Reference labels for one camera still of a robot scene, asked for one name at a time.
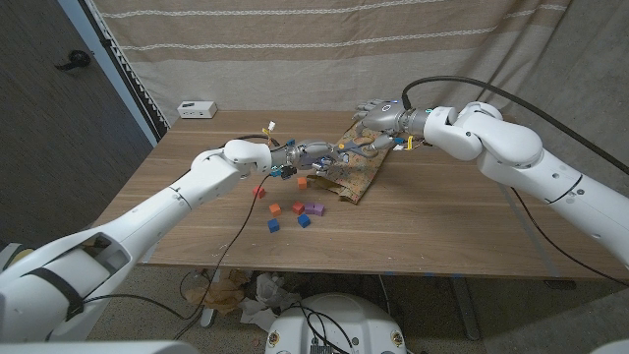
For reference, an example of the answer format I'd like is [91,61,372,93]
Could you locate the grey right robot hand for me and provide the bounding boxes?
[351,99,418,151]

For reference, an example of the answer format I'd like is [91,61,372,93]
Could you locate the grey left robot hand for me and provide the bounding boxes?
[277,141,349,177]

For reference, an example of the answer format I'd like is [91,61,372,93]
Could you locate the blue tan handled scissors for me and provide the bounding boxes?
[336,137,380,159]

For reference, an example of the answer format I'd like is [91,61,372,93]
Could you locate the floral brown wrapping paper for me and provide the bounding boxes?
[307,117,394,206]

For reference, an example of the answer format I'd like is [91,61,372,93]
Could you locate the crumpled white paper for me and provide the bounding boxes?
[239,272,304,333]

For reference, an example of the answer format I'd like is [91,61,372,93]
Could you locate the crumpled brown paper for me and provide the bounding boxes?
[185,269,252,316]

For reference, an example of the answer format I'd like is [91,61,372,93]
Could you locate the beige striped curtain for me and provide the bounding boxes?
[90,0,574,128]

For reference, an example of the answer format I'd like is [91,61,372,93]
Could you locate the white power strip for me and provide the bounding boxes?
[177,100,218,120]

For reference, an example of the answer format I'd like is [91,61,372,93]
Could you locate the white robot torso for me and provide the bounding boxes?
[264,293,408,354]

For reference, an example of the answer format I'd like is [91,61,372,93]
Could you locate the metal table leg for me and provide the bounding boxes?
[449,277,483,341]
[199,268,222,329]

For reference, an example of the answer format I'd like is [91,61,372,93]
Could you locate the dark wooden door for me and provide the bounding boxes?
[0,0,157,250]

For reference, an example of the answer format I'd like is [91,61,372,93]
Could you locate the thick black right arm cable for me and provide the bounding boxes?
[401,75,629,176]

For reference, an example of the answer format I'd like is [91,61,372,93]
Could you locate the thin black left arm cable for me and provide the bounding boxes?
[81,174,270,341]

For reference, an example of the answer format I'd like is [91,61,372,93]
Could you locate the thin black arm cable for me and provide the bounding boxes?
[81,174,270,341]
[509,186,629,289]

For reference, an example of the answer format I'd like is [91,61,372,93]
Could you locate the black torso cable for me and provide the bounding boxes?
[292,303,356,354]

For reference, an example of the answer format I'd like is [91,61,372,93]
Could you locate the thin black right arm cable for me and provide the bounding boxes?
[509,186,629,289]

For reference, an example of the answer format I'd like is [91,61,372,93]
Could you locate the black backdrop frame bar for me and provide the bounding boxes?
[78,0,171,145]

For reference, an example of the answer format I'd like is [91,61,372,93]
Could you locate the black door handle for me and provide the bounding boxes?
[54,49,92,72]

